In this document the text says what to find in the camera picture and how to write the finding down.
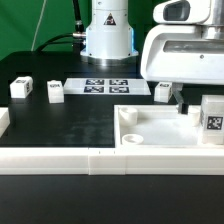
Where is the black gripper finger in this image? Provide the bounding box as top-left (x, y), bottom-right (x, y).
top-left (172, 83), bottom-right (189, 115)

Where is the white square tabletop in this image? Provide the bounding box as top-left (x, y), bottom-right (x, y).
top-left (114, 105), bottom-right (224, 148)

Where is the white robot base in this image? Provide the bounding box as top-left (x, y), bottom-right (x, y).
top-left (80, 0), bottom-right (139, 66)

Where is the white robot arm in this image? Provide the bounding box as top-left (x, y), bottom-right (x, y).
top-left (140, 0), bottom-right (224, 114)

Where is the white U-shaped fence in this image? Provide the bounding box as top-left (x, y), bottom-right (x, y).
top-left (0, 107), bottom-right (224, 176)

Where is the white marker sheet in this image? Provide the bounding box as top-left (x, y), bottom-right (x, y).
top-left (64, 78), bottom-right (151, 95)

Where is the black cable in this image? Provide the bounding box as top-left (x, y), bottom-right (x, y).
top-left (34, 0), bottom-right (88, 53)

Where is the white thin cable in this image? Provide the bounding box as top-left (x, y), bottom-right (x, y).
top-left (31, 0), bottom-right (48, 52)

